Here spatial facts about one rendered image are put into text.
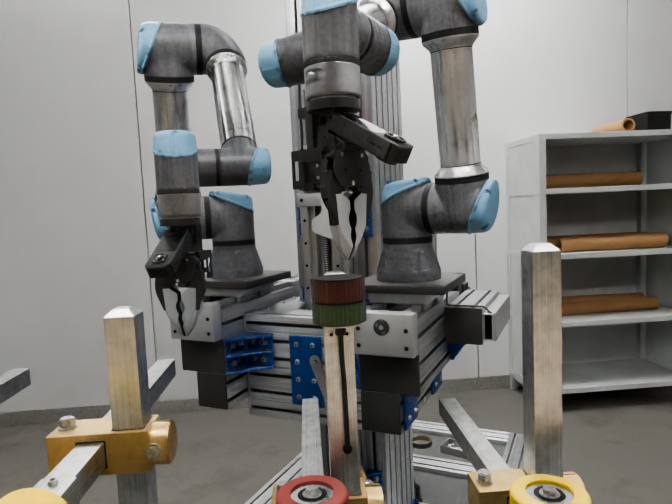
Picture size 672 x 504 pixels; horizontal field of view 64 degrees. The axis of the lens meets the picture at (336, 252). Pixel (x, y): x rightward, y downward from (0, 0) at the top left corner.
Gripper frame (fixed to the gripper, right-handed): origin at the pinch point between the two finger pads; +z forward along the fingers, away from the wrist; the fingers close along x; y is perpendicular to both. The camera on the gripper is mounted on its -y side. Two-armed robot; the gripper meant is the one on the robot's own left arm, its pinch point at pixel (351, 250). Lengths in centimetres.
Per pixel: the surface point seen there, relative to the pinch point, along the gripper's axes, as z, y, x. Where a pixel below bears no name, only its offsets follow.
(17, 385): 21, 52, 27
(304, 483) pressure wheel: 25.1, -4.1, 14.6
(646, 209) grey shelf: 5, 37, -327
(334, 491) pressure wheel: 24.9, -8.2, 14.0
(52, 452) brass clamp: 20.4, 17.3, 33.5
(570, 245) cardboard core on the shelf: 22, 58, -252
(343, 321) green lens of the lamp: 6.0, -9.9, 13.1
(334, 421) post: 19.3, -4.7, 9.8
